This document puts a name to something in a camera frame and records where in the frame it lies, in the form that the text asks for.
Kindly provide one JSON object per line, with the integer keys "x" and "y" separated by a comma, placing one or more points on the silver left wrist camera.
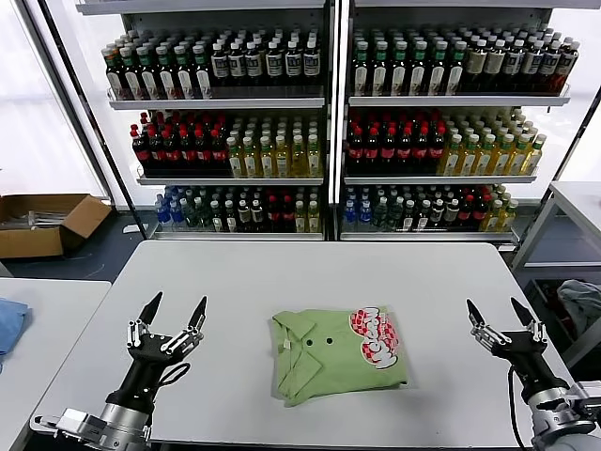
{"x": 70, "y": 420}

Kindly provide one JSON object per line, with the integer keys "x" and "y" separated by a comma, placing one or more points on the blue label water bottle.
{"x": 176, "y": 213}
{"x": 365, "y": 213}
{"x": 349, "y": 213}
{"x": 163, "y": 213}

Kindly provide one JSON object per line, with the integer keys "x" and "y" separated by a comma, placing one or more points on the blue folded cloth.
{"x": 11, "y": 324}

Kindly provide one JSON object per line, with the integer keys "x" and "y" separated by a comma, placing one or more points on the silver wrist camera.
{"x": 587, "y": 399}
{"x": 70, "y": 420}

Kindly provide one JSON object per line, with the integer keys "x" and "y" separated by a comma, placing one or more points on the dark bottle green cap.
{"x": 455, "y": 70}
{"x": 168, "y": 77}
{"x": 150, "y": 77}
{"x": 361, "y": 70}
{"x": 437, "y": 70}
{"x": 203, "y": 77}
{"x": 380, "y": 70}
{"x": 399, "y": 70}
{"x": 419, "y": 70}
{"x": 115, "y": 77}
{"x": 133, "y": 77}
{"x": 186, "y": 77}

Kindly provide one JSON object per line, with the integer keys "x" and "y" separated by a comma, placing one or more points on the dark bottle gray label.
{"x": 513, "y": 63}
{"x": 548, "y": 65}
{"x": 530, "y": 63}
{"x": 565, "y": 66}

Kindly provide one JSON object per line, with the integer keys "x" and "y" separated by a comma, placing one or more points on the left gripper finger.
{"x": 151, "y": 312}
{"x": 197, "y": 319}

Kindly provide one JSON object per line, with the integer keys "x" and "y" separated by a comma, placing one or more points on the red cap cola bottle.
{"x": 357, "y": 152}
{"x": 436, "y": 152}
{"x": 389, "y": 152}
{"x": 204, "y": 152}
{"x": 188, "y": 152}
{"x": 157, "y": 152}
{"x": 141, "y": 152}
{"x": 480, "y": 211}
{"x": 421, "y": 152}
{"x": 466, "y": 211}
{"x": 373, "y": 152}
{"x": 173, "y": 152}
{"x": 405, "y": 152}
{"x": 287, "y": 216}
{"x": 219, "y": 152}
{"x": 273, "y": 216}

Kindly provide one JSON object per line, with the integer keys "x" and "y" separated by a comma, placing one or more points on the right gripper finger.
{"x": 523, "y": 312}
{"x": 476, "y": 317}

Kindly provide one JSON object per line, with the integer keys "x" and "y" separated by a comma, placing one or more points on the yellow drink bottle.
{"x": 315, "y": 162}
{"x": 282, "y": 162}
{"x": 508, "y": 218}
{"x": 313, "y": 221}
{"x": 300, "y": 221}
{"x": 267, "y": 162}
{"x": 451, "y": 162}
{"x": 493, "y": 218}
{"x": 468, "y": 162}
{"x": 251, "y": 162}
{"x": 236, "y": 162}
{"x": 518, "y": 162}
{"x": 534, "y": 160}
{"x": 485, "y": 162}
{"x": 501, "y": 162}
{"x": 299, "y": 162}

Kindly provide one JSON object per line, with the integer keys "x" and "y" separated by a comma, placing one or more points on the pale blue cloth bundle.
{"x": 582, "y": 300}

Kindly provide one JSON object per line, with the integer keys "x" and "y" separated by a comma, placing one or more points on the small dark bottle white cap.
{"x": 451, "y": 213}
{"x": 437, "y": 213}
{"x": 230, "y": 218}
{"x": 244, "y": 216}
{"x": 411, "y": 216}
{"x": 257, "y": 216}
{"x": 216, "y": 218}
{"x": 424, "y": 217}

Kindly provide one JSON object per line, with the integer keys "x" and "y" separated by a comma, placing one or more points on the brown cardboard box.
{"x": 28, "y": 242}

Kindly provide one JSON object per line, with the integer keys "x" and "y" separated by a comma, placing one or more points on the dark bottle beige label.
{"x": 494, "y": 63}
{"x": 475, "y": 63}

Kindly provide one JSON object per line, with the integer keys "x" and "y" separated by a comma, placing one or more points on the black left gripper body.
{"x": 145, "y": 366}

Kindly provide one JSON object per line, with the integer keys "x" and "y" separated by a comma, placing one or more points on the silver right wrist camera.
{"x": 587, "y": 399}

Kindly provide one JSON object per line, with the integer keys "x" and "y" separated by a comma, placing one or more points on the dark bottle navy label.
{"x": 254, "y": 66}
{"x": 236, "y": 66}
{"x": 312, "y": 66}
{"x": 219, "y": 66}
{"x": 274, "y": 66}
{"x": 293, "y": 66}

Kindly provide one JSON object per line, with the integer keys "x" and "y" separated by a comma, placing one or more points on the white metal frame table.
{"x": 535, "y": 228}

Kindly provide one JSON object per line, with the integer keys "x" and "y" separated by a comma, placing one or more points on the clear green water bottle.
{"x": 396, "y": 213}
{"x": 381, "y": 213}
{"x": 190, "y": 213}
{"x": 203, "y": 213}

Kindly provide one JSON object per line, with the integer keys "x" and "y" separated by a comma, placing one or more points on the gray metal shelf board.
{"x": 446, "y": 4}
{"x": 235, "y": 236}
{"x": 460, "y": 101}
{"x": 230, "y": 181}
{"x": 216, "y": 104}
{"x": 441, "y": 180}
{"x": 422, "y": 237}
{"x": 202, "y": 7}

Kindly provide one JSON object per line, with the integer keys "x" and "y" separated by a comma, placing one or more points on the gray metal shelf rack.
{"x": 422, "y": 21}
{"x": 188, "y": 21}

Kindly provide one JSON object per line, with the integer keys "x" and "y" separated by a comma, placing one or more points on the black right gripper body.
{"x": 528, "y": 364}

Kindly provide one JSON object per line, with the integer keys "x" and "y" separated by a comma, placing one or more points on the clear packed metal rods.
{"x": 44, "y": 218}

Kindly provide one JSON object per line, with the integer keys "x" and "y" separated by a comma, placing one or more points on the green polo shirt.
{"x": 338, "y": 371}

